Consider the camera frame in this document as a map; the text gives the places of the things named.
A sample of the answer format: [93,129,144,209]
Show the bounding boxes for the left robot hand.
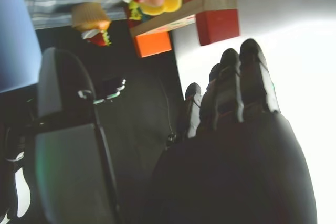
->
[34,38,318,224]

